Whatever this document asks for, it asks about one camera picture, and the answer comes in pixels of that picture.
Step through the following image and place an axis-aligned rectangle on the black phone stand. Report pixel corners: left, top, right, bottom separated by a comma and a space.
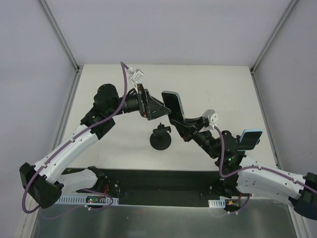
150, 123, 171, 151

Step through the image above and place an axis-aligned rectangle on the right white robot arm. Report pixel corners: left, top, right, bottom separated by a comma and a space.
169, 116, 317, 220

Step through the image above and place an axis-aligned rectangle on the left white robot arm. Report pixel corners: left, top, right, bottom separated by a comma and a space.
19, 84, 171, 209

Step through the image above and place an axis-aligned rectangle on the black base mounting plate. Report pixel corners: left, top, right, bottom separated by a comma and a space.
60, 168, 253, 208

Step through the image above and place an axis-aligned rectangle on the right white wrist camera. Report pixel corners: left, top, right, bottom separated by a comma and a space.
202, 109, 218, 131

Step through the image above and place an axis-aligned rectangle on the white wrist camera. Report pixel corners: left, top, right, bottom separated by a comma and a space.
202, 109, 218, 131
126, 68, 144, 86

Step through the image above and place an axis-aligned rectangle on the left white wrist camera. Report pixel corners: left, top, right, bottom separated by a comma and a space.
126, 68, 144, 86

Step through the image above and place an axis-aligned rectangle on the right white cable duct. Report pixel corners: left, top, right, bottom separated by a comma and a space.
208, 199, 233, 209

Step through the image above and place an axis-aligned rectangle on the white cable duct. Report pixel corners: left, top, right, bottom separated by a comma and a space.
208, 199, 233, 209
55, 195, 119, 206

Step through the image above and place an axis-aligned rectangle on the right aluminium frame post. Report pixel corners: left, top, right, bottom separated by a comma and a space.
250, 0, 300, 75

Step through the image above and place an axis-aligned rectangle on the aluminium frame post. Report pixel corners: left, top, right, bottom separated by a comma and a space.
250, 0, 300, 75
37, 0, 80, 72

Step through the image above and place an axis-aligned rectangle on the left aluminium frame post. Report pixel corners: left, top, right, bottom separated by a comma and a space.
37, 0, 80, 72

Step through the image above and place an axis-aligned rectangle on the left white cable duct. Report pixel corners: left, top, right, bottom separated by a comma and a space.
55, 195, 119, 206

